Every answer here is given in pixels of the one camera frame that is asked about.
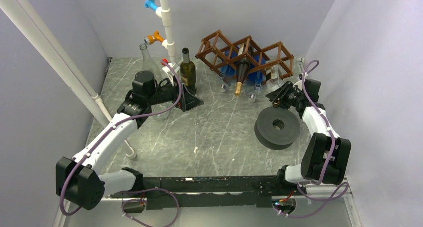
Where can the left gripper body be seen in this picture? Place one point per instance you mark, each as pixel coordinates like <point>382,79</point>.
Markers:
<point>168,93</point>

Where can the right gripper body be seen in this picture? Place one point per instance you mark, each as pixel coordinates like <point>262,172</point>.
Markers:
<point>289,96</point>

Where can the green bottle grey cap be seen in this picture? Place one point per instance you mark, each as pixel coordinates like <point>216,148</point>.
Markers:
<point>188,71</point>

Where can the clear bottle dark label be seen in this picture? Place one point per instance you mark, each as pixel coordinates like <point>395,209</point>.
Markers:
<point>148,63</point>

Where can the brown bottle gold foil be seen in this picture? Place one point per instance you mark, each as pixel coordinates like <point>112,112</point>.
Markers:
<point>243,67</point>

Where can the clear square bottle black cap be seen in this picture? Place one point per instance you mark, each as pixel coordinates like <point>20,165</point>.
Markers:
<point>273,79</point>

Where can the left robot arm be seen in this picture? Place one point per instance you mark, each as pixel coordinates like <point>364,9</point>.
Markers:
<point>78,179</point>

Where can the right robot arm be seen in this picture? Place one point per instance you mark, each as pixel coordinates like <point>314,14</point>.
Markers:
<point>325,159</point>

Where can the clear bottle chrome cap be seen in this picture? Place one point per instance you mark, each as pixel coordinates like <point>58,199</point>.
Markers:
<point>254,85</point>

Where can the blue bottle silver cap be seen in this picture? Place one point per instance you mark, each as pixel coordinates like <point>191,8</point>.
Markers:
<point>227,77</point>

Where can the brown wooden wine rack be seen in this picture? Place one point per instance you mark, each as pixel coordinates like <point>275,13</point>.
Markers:
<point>217,51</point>

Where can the clear glass jar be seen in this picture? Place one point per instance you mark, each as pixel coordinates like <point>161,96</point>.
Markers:
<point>160,110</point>

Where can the dark grey foam spool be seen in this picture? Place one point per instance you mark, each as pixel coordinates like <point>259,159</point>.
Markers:
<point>276,128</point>

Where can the white pvc pipe stand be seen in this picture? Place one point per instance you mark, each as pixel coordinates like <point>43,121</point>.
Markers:
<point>164,13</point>

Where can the orange tap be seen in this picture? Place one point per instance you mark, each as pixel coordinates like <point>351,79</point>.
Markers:
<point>150,39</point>

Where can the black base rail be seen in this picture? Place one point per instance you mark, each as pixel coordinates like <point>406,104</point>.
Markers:
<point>228,191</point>

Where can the white diagonal frame pipe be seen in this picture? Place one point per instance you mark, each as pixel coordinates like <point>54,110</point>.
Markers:
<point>31,25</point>

